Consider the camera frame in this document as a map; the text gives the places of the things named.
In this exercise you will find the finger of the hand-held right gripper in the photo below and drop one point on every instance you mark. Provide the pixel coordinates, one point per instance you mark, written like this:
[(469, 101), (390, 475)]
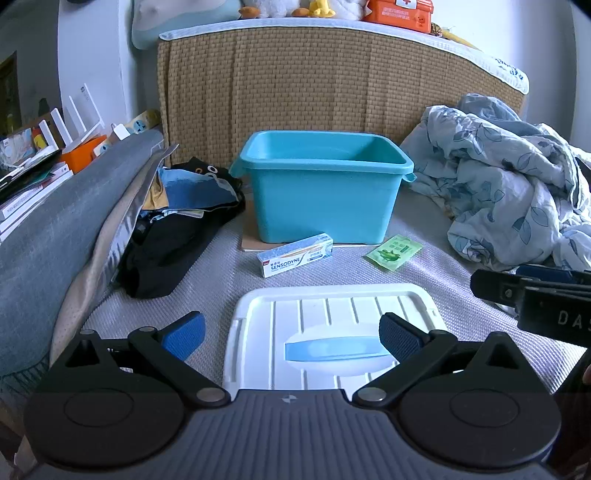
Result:
[(496, 286), (545, 271)]

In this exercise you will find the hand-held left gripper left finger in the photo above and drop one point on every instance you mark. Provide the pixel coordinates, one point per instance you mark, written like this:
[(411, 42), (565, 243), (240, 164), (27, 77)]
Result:
[(184, 334)]

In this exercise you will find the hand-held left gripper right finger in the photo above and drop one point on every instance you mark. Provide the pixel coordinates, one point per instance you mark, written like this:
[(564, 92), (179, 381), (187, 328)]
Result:
[(399, 339)]

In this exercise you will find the green sachet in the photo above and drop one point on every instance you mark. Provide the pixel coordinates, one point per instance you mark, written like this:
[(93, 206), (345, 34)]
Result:
[(393, 253)]

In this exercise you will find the white toothpaste box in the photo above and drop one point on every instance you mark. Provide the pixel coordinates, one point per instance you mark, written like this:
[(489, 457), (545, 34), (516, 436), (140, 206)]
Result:
[(295, 258)]

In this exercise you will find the blue plastic storage bin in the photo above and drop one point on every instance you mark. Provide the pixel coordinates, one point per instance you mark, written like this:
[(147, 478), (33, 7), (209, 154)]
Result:
[(318, 184)]

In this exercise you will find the black clothing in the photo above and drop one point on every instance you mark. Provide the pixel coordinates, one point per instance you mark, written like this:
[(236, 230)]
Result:
[(161, 258)]

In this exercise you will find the floral blue blanket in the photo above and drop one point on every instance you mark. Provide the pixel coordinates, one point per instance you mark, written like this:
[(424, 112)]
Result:
[(498, 184)]

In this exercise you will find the thin beige board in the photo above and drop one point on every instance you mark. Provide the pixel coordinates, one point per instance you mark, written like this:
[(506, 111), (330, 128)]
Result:
[(251, 244)]

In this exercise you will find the blue printed cloth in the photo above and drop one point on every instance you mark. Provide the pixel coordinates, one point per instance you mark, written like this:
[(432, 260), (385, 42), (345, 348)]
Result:
[(194, 189)]

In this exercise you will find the grey fabric cushion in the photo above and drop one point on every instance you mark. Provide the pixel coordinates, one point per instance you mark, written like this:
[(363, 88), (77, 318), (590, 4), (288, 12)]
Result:
[(51, 249)]

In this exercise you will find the white power strip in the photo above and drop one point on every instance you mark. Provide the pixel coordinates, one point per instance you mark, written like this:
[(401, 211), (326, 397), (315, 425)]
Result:
[(141, 123)]

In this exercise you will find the stack of books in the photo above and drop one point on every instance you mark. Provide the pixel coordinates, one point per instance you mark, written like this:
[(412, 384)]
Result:
[(27, 184)]

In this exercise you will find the white router with antennas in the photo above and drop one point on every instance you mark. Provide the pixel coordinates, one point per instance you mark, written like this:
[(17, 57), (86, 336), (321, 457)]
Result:
[(76, 122)]

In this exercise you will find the yellow long toy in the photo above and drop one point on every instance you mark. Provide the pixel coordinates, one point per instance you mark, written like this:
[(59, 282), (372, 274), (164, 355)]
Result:
[(459, 39)]

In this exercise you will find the patterned small pouch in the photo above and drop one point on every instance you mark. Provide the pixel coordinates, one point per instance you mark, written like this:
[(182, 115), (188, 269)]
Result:
[(437, 28)]

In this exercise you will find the woven rattan headboard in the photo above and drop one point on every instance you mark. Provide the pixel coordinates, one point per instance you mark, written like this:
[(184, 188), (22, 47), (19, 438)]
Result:
[(300, 83)]

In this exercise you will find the orange first aid box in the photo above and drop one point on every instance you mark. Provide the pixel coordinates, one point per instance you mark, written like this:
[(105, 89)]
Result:
[(397, 11)]

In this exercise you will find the brown wooden door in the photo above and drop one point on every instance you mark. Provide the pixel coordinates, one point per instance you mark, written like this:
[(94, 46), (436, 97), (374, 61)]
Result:
[(8, 92)]

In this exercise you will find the light blue cloud pillow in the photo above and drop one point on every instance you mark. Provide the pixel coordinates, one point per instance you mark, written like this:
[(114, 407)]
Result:
[(157, 23)]

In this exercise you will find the white goose plush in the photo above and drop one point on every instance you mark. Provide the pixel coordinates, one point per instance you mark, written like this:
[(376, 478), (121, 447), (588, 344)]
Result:
[(270, 7)]

